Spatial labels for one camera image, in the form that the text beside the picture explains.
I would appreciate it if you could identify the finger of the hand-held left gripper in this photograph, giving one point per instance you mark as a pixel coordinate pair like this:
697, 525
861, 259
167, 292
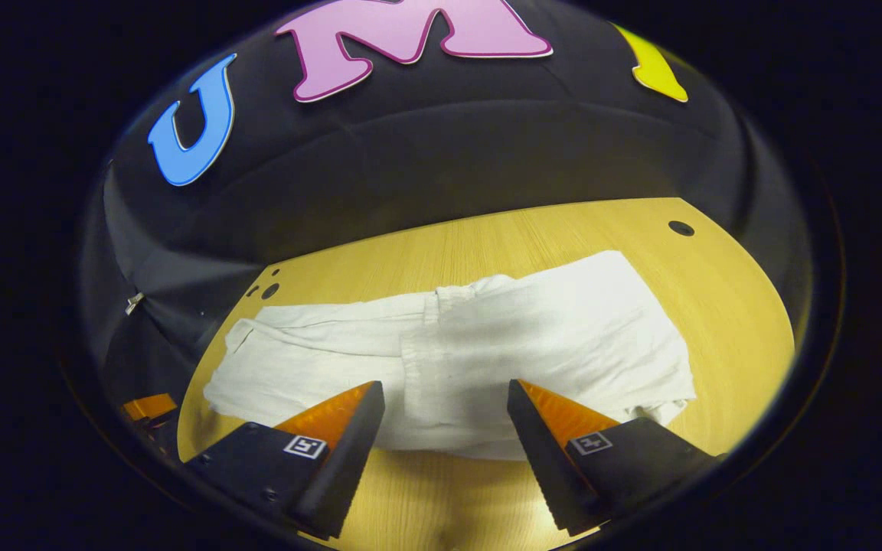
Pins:
150, 405

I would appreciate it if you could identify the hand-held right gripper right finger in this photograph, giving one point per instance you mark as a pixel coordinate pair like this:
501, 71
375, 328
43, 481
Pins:
540, 459

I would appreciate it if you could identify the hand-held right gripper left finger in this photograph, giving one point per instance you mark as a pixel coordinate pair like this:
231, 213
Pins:
349, 459

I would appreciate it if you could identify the white jeans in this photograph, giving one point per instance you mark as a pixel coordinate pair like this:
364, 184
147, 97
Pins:
525, 344

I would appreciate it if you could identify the white cloth clip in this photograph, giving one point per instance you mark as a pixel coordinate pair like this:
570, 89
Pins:
134, 302

